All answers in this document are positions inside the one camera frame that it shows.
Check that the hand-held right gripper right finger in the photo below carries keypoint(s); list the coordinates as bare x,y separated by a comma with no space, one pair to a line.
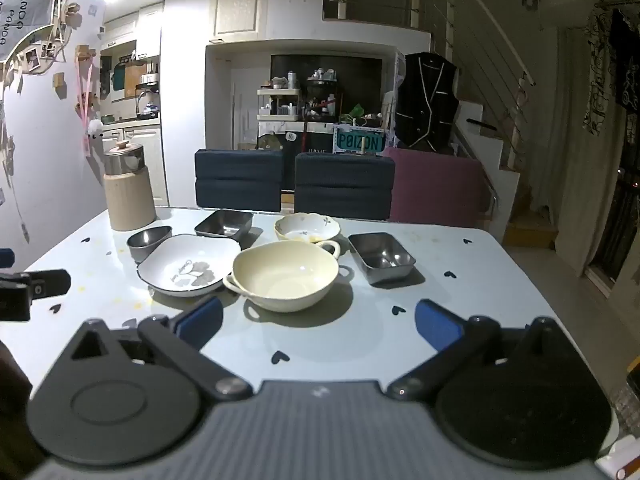
437,322

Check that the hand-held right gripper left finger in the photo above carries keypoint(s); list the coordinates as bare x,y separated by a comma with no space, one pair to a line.
200,320

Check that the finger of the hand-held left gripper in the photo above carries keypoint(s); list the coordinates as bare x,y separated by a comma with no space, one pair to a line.
6,258
50,284

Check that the white leaf-print plate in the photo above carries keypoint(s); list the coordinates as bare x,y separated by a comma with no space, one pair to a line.
185,265

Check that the rectangular steel container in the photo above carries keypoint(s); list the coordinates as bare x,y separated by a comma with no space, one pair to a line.
222,225
382,260

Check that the small oval steel bowl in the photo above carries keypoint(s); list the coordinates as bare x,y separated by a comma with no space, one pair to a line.
147,244

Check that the beige canister with steel lid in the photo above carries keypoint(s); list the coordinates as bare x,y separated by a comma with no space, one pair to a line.
130,200

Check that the mauve padded chair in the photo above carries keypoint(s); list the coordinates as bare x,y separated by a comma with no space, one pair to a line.
435,190

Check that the floral scalloped ceramic bowl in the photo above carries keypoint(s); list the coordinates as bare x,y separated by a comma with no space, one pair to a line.
300,227

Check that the dark blue padded chair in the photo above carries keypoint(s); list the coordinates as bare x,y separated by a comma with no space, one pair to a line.
342,185
237,180

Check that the white plush toy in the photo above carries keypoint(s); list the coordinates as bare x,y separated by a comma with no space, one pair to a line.
95,127

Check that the white staircase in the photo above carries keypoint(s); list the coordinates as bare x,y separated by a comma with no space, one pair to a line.
492,160

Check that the teal sign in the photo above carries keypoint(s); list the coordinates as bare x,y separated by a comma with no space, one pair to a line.
359,142

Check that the black vest with white trim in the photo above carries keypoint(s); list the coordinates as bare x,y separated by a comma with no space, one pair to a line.
425,105

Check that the white shelf cart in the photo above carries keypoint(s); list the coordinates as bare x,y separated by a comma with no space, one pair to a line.
277,105

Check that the white plastic object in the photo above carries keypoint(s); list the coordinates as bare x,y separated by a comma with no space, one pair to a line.
622,460

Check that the white kitchen cabinets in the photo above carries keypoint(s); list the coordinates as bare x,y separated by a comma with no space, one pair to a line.
145,35

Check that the white upper cabinet door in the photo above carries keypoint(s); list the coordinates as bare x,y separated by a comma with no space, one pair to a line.
240,12

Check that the patterned hanging clothes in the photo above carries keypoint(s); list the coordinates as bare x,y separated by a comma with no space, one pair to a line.
607,60

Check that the wooden wall decoration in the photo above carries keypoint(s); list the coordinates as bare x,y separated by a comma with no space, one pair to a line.
40,35

